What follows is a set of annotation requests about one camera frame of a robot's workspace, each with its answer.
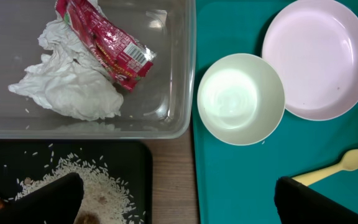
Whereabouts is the white rice pile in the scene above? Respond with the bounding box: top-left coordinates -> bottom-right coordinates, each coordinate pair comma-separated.
0,141 -> 152,223

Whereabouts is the pale green bowl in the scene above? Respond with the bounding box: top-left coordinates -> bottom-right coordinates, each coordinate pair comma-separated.
196,54 -> 285,146

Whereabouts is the red snack wrapper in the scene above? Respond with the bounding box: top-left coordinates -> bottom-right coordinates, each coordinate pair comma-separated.
55,0 -> 157,91

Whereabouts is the black tray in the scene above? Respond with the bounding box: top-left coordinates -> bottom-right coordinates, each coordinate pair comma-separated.
0,140 -> 152,223

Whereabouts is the pink plate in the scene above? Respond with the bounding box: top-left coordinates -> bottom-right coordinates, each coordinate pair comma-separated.
262,0 -> 358,121

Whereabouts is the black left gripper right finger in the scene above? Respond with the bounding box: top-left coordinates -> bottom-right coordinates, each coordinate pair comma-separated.
274,177 -> 358,224

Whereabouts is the yellow plastic spoon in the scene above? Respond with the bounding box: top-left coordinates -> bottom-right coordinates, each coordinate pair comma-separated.
293,149 -> 358,186

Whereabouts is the white tissue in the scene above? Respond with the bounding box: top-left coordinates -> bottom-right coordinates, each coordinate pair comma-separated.
8,15 -> 124,121

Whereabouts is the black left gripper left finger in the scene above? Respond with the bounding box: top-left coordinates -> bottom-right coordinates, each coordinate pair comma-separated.
0,172 -> 84,224

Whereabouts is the teal serving tray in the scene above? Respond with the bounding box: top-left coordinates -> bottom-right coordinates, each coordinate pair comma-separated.
192,0 -> 358,223

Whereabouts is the clear plastic bin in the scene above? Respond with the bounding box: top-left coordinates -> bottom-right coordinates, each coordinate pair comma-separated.
0,0 -> 196,139

